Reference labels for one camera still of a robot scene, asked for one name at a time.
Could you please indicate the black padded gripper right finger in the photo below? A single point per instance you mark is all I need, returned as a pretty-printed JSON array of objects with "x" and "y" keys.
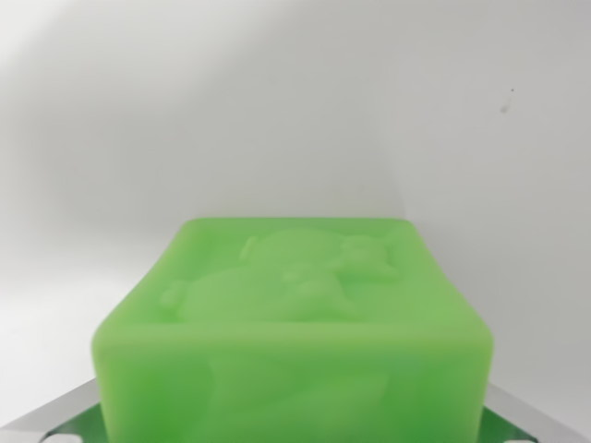
[{"x": 531, "y": 422}]

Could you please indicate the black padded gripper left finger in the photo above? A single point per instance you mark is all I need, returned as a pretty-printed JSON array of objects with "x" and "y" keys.
[{"x": 51, "y": 422}]

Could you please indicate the green embossed cube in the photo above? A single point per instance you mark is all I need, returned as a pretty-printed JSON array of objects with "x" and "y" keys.
[{"x": 295, "y": 360}]

